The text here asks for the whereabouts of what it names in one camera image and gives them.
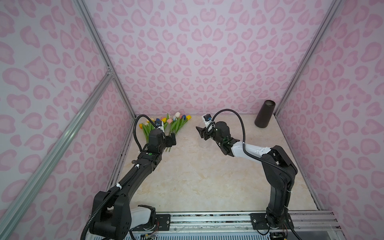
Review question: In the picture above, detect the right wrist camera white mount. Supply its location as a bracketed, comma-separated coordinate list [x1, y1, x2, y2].
[202, 114, 212, 129]

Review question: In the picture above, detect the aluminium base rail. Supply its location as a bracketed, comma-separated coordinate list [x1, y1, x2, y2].
[80, 210, 346, 240]

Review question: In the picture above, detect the white tulip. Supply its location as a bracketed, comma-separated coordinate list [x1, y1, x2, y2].
[171, 112, 182, 135]

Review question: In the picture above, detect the black tapered vase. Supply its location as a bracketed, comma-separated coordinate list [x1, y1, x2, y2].
[255, 100, 276, 128]

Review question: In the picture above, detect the bunch of artificial tulips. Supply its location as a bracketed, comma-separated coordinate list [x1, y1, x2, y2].
[137, 112, 192, 144]

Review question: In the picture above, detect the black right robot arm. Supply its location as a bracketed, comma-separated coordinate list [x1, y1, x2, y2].
[196, 114, 300, 240]

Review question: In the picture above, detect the yellow tulip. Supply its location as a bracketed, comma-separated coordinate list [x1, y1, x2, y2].
[177, 115, 192, 133]

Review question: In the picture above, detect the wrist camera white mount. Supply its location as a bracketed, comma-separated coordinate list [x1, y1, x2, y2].
[154, 119, 165, 132]
[202, 114, 212, 129]

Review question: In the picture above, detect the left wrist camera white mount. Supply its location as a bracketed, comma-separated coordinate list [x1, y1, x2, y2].
[154, 119, 165, 132]

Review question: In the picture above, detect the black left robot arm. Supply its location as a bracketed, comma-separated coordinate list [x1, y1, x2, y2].
[80, 119, 176, 240]

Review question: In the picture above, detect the diagonal aluminium frame bar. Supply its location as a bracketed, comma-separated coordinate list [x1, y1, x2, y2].
[1, 73, 114, 240]

